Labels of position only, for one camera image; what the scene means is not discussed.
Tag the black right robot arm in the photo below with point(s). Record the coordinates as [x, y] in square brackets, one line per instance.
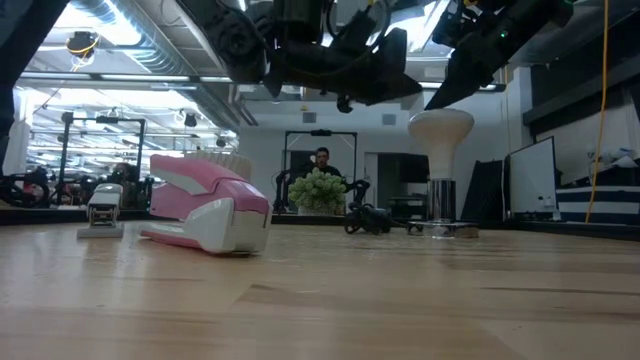
[540, 15]

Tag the pink white stapler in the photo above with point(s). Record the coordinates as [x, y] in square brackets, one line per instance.
[215, 210]

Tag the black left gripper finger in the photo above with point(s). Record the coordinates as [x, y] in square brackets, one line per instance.
[395, 75]

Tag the background black robot rig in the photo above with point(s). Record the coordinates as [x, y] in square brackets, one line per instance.
[287, 150]

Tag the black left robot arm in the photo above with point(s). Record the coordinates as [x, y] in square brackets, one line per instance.
[235, 40]

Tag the white board panel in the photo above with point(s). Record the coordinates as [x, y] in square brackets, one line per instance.
[532, 177]

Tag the small grey stapler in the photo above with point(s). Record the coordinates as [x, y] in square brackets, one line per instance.
[102, 212]

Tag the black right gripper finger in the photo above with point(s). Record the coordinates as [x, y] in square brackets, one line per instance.
[465, 70]

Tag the blue white striped box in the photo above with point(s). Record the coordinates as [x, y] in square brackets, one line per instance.
[600, 202]

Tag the black aluminium table frame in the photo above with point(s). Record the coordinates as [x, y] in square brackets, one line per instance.
[50, 215]

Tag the green succulent plant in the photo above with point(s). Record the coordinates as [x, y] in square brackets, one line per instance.
[317, 192]

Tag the person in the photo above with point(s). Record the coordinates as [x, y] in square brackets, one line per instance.
[322, 160]

